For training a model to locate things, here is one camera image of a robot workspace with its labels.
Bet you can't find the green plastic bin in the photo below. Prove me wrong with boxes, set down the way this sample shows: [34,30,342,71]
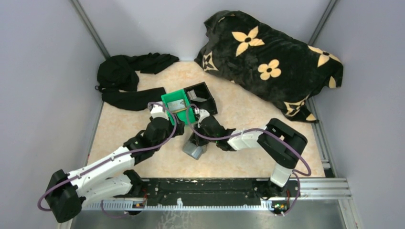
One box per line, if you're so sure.
[161,89,195,125]

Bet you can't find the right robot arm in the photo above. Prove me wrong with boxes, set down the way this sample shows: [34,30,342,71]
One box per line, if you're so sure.
[192,115,308,197]

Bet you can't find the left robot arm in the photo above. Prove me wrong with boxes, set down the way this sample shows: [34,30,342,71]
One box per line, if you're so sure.
[44,117,185,223]

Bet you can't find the cards in black bin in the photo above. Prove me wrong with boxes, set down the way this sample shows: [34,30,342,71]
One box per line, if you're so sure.
[187,90,207,103]

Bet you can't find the black plastic bin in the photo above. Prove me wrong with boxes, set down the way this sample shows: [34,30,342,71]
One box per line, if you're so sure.
[184,82,218,115]

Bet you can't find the black cloth garment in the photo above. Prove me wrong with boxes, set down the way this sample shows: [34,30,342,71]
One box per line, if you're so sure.
[95,52,179,111]

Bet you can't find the black floral plush blanket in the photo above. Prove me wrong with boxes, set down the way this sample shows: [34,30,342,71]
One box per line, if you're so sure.
[195,10,343,123]

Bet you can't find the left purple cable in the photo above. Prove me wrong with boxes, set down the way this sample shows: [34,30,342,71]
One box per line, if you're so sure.
[37,101,178,219]

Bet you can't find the purple cable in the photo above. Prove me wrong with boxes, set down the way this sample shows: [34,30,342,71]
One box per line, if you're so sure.
[37,101,178,219]
[185,104,312,217]

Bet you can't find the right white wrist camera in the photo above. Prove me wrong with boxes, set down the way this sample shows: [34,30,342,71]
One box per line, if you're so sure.
[194,108,210,123]

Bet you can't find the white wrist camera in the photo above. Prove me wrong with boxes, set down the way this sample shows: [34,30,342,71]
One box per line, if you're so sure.
[194,108,210,123]
[148,103,169,120]

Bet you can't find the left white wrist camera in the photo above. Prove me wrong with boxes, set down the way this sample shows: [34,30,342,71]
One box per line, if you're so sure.
[148,103,169,120]

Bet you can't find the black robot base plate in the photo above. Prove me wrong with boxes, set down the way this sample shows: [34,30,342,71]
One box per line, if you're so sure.
[113,177,300,208]

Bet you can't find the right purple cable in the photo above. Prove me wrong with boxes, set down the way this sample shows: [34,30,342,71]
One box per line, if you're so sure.
[185,104,312,217]

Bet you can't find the aluminium frame rail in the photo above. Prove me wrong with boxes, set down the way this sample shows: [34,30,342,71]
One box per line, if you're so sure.
[64,177,352,212]

